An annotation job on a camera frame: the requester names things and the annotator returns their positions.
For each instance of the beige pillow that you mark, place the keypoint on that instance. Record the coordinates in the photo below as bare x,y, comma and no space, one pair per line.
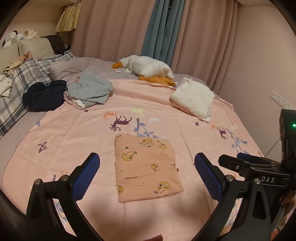
8,58
37,47

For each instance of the dark navy garment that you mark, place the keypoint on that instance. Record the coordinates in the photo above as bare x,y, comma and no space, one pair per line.
44,95

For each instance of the grey garment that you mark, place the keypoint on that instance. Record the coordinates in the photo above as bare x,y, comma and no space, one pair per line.
90,89

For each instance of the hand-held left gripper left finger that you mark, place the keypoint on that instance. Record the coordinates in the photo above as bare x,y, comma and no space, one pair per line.
85,178

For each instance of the beige patterned garment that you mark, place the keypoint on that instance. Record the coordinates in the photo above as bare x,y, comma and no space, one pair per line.
13,68

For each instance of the white goose plush toy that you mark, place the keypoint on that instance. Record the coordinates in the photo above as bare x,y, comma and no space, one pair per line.
148,66

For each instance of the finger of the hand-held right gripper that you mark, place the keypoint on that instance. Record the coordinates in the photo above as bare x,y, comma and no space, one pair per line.
247,157
231,162

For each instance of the dark brown cloth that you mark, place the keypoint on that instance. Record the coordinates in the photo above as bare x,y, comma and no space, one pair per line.
55,42

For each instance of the white crumpled garment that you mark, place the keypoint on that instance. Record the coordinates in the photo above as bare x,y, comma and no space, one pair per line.
5,87

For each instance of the small pink cloth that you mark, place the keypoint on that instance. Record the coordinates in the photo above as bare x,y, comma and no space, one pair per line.
26,55

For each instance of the white wall power strip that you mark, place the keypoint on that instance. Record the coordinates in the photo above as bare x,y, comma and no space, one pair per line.
278,98

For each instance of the beige pink curtain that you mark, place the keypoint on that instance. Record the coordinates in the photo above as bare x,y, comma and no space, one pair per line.
111,27
205,41

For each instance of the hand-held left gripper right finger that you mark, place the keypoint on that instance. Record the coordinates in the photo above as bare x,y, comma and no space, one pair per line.
208,178

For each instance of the teal curtain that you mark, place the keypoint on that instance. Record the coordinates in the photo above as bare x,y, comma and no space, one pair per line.
161,30

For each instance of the beige plush toy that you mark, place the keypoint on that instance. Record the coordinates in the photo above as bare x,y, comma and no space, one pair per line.
31,34

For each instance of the pink printed blanket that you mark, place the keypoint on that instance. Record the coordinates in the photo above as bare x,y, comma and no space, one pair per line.
81,129

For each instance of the yellow fringed cloth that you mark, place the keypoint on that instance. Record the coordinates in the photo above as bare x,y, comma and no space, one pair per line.
68,19

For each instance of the orange printed baby shirt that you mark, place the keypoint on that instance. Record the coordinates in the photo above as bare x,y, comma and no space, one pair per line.
143,171

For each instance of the plaid pillow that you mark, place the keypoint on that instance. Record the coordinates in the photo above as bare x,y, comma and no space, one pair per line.
25,74

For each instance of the white folded garment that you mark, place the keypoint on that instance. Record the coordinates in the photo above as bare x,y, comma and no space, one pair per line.
192,97

